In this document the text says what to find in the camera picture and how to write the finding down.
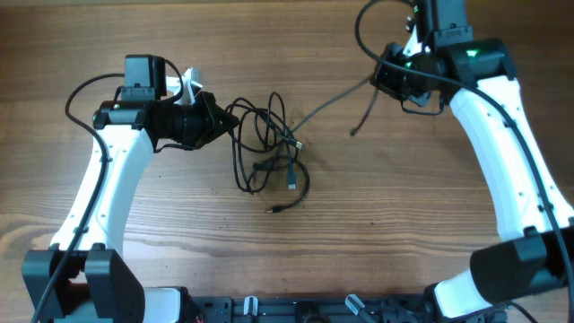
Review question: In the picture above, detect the thin black cable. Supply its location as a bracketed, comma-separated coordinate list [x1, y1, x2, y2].
[265, 159, 311, 214]

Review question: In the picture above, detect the black USB-A cable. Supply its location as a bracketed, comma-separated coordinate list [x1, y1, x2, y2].
[223, 91, 305, 195]

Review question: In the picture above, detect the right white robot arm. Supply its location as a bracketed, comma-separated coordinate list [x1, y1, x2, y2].
[370, 1, 573, 322]

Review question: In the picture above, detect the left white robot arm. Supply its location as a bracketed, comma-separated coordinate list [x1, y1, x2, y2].
[22, 55, 239, 322]

